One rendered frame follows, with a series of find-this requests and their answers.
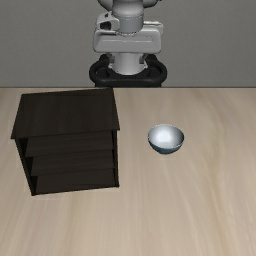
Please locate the dark brown wooden shelf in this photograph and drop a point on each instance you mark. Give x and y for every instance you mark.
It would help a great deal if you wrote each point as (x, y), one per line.
(66, 133)

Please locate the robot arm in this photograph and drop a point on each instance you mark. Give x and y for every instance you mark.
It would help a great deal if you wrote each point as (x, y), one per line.
(128, 16)

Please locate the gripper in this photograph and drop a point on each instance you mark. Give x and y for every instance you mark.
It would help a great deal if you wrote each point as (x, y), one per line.
(126, 40)

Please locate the grey-blue porcelain bowl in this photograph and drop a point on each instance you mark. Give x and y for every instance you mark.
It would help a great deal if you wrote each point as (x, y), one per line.
(166, 137)

